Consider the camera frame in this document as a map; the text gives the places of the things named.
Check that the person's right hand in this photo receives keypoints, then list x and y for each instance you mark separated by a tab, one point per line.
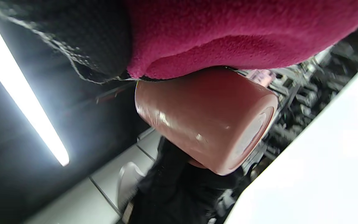
89	34

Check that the person's left hand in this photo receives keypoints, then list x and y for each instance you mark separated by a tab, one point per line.
179	193

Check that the pink water cup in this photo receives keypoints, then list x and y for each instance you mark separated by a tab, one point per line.
204	118

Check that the magenta cloth with black edge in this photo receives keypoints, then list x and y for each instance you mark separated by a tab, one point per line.
228	28

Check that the long ceiling light tube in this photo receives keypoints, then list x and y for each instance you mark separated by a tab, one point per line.
20	90

